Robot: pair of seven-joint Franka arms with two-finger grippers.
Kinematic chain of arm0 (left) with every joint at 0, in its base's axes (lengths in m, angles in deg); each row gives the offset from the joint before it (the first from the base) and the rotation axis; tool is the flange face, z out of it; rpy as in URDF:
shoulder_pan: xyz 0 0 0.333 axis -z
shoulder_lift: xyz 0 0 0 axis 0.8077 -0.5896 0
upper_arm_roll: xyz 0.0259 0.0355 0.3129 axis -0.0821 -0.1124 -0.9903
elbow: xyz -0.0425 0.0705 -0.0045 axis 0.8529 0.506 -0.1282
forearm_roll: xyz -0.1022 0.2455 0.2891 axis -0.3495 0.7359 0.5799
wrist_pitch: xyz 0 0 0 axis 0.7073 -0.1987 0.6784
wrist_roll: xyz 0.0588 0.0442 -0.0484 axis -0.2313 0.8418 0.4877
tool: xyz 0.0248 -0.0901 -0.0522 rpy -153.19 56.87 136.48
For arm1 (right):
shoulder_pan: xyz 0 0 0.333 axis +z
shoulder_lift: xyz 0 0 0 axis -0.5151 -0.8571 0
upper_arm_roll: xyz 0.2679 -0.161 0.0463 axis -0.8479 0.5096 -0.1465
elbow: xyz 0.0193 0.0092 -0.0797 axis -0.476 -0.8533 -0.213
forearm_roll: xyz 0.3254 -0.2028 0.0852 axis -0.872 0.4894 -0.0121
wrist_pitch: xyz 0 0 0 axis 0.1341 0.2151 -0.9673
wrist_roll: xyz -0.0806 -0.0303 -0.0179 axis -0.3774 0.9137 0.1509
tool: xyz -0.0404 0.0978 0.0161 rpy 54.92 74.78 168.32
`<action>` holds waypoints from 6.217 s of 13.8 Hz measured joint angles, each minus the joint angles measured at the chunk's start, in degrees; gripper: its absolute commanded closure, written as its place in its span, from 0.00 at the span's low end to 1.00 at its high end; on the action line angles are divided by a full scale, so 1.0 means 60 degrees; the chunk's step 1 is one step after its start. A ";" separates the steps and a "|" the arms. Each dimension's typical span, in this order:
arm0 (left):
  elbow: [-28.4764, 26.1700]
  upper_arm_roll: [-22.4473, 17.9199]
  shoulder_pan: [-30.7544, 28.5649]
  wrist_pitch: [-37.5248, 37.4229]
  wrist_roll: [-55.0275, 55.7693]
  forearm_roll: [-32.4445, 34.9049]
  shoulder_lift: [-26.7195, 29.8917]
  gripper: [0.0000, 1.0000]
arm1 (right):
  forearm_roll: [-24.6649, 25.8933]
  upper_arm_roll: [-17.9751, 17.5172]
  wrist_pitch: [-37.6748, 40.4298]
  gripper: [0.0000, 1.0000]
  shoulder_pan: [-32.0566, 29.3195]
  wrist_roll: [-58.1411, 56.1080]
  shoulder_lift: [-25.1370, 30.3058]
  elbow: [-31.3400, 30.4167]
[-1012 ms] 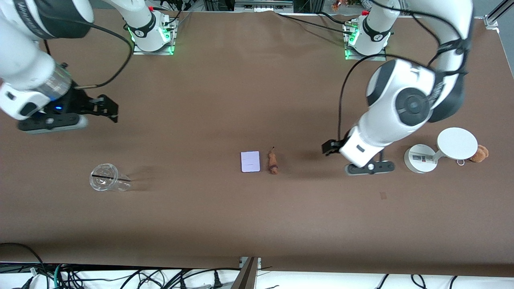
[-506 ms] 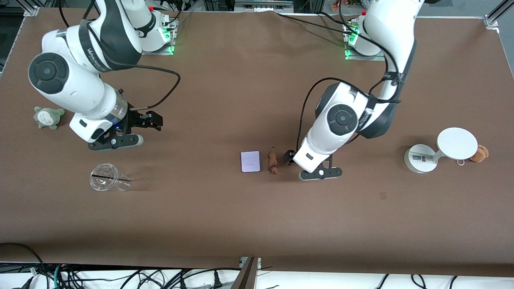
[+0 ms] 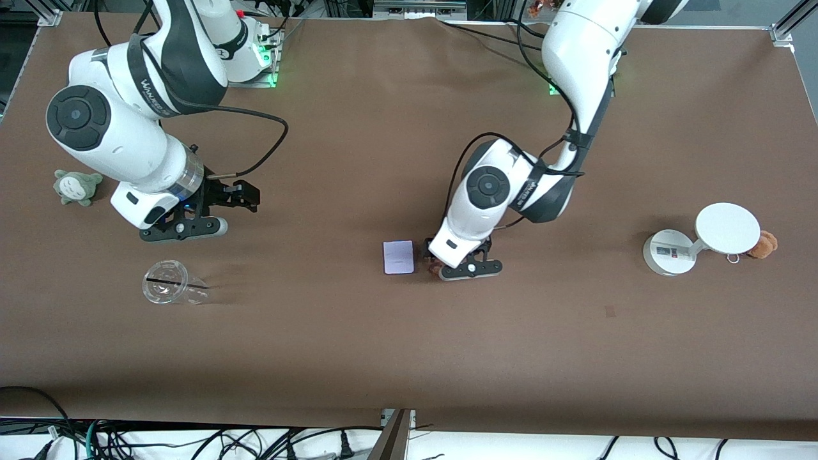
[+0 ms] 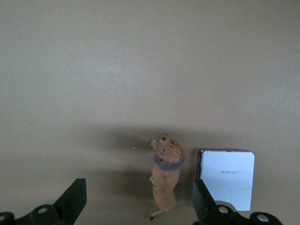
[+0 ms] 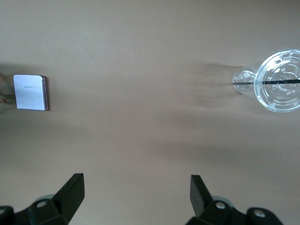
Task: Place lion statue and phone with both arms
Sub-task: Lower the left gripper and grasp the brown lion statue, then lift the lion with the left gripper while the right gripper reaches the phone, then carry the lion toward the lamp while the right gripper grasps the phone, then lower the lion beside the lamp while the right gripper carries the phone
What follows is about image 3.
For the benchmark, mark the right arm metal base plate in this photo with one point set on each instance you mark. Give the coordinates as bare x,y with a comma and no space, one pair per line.
271,80

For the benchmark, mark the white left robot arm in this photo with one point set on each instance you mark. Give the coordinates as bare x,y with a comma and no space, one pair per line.
581,57

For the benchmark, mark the small brown lion statue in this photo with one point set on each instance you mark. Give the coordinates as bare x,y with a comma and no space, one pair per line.
435,268

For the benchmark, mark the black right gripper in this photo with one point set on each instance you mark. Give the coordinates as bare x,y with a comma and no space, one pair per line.
216,193

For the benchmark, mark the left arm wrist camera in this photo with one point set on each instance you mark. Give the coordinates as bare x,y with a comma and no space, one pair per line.
471,269

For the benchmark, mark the grey metal box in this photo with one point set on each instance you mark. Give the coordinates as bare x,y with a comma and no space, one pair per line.
418,9

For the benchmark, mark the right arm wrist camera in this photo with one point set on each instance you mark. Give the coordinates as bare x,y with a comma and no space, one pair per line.
185,229

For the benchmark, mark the clear plastic cup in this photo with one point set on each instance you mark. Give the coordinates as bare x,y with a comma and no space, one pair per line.
167,283

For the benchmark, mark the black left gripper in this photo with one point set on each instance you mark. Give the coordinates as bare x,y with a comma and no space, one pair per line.
488,241

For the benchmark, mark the white round desk lamp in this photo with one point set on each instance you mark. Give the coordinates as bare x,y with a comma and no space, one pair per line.
725,229

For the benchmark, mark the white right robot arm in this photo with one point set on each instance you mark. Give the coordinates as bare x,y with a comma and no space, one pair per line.
128,140

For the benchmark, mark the grey green totoro plush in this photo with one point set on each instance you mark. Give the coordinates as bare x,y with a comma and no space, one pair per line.
77,187

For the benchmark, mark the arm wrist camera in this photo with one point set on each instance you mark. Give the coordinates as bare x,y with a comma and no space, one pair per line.
185,229
471,269

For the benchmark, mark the black drinking straw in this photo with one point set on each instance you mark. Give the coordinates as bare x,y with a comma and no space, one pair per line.
167,280

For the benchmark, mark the aluminium corner bracket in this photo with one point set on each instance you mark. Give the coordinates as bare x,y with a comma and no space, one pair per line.
782,33
50,17

